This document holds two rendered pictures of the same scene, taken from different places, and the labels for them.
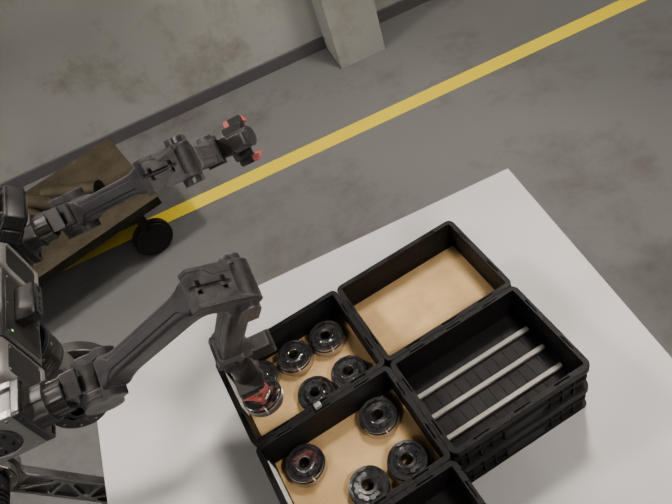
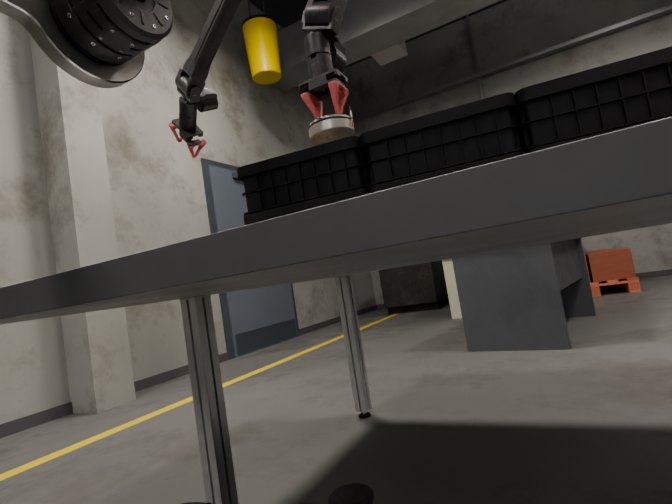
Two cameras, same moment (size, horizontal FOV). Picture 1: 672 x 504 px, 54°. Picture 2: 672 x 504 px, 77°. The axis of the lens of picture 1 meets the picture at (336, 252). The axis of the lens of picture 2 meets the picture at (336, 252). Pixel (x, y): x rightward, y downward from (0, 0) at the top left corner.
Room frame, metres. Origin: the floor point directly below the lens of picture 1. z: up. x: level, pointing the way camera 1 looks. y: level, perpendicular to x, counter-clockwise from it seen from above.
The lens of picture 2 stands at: (0.46, 1.15, 0.64)
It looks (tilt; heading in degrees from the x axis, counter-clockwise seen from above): 4 degrees up; 301
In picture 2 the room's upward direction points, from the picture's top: 9 degrees counter-clockwise
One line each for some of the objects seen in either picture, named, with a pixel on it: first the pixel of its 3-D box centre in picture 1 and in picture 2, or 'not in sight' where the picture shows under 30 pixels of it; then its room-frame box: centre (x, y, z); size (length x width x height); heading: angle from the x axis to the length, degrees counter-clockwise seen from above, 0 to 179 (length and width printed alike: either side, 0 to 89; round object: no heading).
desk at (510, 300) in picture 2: not in sight; (529, 284); (0.93, -2.54, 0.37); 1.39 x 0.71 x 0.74; 84
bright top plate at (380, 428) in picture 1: (378, 415); not in sight; (0.81, 0.06, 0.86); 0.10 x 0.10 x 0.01
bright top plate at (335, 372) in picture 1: (349, 371); not in sight; (0.96, 0.10, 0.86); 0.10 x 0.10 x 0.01
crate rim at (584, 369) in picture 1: (486, 366); not in sight; (0.78, -0.23, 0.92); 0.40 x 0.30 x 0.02; 101
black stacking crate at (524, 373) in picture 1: (488, 375); not in sight; (0.78, -0.23, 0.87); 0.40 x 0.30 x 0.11; 101
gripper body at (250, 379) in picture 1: (243, 370); (321, 73); (0.92, 0.32, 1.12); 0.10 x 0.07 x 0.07; 4
